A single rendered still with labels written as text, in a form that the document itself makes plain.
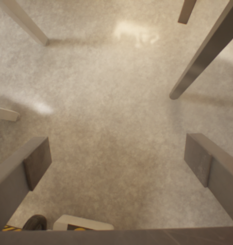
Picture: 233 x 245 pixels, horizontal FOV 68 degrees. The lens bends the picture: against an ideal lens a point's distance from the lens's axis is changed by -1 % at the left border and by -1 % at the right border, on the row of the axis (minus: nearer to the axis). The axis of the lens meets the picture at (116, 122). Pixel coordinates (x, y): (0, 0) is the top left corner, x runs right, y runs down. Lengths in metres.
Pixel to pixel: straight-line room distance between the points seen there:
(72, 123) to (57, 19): 0.63
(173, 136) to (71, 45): 0.76
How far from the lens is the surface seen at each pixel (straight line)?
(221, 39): 0.46
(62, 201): 1.03
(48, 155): 0.17
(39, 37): 1.10
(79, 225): 0.89
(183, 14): 0.37
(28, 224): 0.98
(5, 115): 1.03
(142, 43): 1.05
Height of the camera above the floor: 0.90
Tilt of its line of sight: 81 degrees down
